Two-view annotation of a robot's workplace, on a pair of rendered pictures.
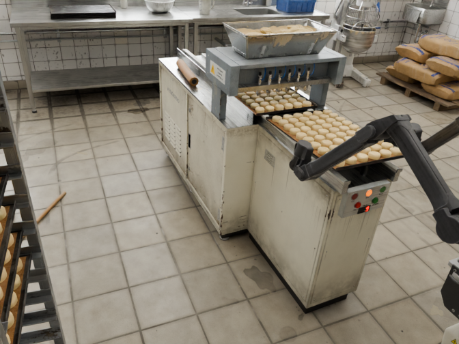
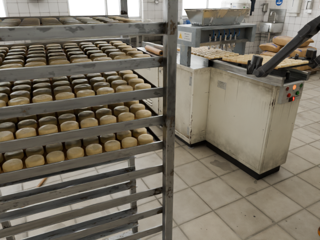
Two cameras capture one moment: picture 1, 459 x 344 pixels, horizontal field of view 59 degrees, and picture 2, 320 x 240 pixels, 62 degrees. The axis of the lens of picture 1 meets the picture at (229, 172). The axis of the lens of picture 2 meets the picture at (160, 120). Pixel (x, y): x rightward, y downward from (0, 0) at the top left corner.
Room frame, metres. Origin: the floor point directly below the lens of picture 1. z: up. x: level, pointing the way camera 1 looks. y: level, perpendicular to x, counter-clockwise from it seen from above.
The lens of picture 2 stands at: (-0.29, 0.47, 1.39)
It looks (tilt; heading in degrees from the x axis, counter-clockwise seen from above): 24 degrees down; 356
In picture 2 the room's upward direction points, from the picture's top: straight up
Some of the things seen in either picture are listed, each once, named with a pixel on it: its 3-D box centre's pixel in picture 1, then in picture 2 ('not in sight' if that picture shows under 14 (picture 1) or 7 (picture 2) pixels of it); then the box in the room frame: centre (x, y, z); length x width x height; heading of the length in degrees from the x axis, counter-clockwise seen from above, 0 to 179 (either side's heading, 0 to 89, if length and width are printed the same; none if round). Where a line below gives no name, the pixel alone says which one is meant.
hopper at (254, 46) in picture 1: (278, 39); (216, 16); (2.29, -0.22, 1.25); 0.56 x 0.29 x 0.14; 117
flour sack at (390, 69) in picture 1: (415, 72); not in sight; (5.46, -2.40, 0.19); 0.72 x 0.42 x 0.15; 117
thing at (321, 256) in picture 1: (307, 209); (247, 115); (1.84, -0.45, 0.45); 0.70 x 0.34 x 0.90; 27
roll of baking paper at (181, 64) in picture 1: (186, 72); (154, 50); (2.77, 0.35, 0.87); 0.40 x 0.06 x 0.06; 21
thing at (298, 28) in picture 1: (279, 35); not in sight; (2.29, -0.22, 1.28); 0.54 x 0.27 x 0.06; 117
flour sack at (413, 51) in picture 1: (426, 51); (277, 46); (5.44, -2.44, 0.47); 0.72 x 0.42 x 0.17; 115
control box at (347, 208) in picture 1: (364, 198); (291, 92); (1.52, -0.61, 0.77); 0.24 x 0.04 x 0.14; 117
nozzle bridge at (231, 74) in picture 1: (273, 81); (214, 43); (2.29, -0.22, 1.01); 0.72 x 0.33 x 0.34; 117
